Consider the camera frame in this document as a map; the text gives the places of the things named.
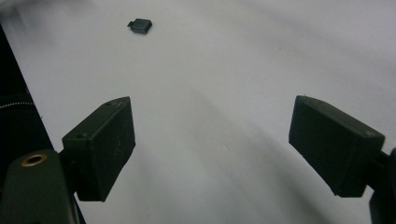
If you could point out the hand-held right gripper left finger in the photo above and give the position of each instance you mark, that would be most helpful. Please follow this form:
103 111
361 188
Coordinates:
102 146

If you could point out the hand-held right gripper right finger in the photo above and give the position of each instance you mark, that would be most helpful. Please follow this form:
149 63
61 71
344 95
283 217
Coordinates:
333 146

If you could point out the small black plastic adapter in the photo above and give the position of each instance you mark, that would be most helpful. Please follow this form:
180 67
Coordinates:
140 26

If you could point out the dark cloth with zipper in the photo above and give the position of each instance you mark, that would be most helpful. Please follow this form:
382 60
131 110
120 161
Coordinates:
18 118

